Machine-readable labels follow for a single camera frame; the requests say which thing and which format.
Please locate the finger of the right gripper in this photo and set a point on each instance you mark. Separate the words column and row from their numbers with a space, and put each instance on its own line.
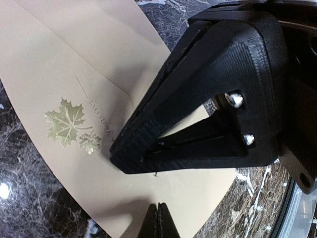
column 206, row 62
column 226, row 131

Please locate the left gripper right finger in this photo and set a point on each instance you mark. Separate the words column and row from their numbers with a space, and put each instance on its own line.
column 166, row 225

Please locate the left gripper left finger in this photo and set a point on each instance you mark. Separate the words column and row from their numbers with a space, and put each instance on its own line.
column 149, row 228

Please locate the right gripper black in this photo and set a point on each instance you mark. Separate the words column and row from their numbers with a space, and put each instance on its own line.
column 298, row 19

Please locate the brown paper envelope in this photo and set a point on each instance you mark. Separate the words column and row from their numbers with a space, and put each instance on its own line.
column 74, row 71

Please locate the black front rail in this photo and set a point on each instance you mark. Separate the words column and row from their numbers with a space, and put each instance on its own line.
column 298, row 214

